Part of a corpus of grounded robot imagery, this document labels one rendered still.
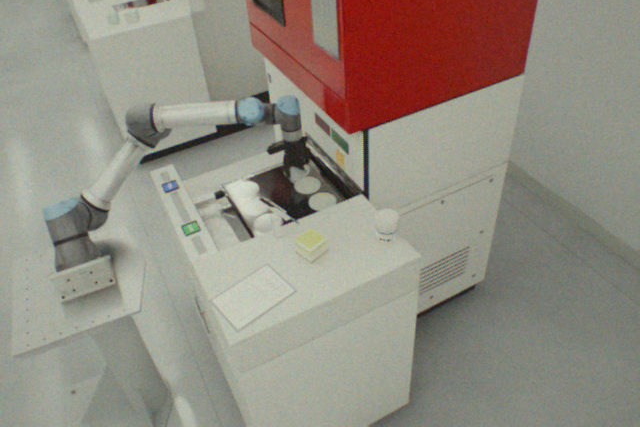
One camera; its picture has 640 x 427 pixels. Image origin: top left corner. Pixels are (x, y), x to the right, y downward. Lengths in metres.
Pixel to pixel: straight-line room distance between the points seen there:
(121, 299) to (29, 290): 0.35
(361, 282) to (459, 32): 0.83
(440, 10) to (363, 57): 0.28
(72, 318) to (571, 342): 2.12
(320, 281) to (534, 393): 1.30
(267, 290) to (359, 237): 0.34
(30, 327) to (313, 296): 0.93
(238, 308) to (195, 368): 1.13
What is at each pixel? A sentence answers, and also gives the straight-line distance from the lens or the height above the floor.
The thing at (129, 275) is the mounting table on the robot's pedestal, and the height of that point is 0.82.
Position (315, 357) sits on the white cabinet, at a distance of 1.70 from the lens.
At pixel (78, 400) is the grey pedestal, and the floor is 0.01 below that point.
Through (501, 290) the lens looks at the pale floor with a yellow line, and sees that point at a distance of 2.87.
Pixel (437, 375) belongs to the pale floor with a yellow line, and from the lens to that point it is 2.53.
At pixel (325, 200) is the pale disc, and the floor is 0.90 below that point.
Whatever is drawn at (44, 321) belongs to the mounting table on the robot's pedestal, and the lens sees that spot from 1.94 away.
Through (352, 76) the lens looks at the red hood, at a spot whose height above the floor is 1.43.
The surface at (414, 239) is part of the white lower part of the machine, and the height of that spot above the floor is 0.61.
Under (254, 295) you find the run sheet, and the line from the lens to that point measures 1.55.
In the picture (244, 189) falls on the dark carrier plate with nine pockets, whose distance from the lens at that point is 2.02.
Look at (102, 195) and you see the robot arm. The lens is 2.00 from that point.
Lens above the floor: 2.16
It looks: 39 degrees down
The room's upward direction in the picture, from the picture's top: 5 degrees counter-clockwise
